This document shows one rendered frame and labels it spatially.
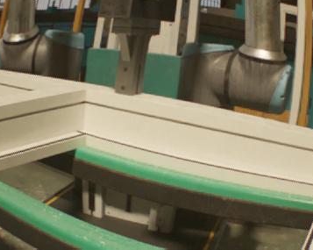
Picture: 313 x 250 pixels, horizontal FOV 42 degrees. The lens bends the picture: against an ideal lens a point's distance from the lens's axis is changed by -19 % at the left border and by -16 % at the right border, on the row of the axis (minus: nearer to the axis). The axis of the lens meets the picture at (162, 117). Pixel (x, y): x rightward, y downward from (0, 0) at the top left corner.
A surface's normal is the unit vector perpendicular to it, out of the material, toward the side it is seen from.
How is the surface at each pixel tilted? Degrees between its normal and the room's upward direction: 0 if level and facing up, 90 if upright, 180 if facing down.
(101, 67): 90
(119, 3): 90
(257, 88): 99
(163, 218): 90
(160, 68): 90
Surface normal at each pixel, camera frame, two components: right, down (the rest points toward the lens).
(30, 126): 0.89, 0.19
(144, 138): -0.45, 0.13
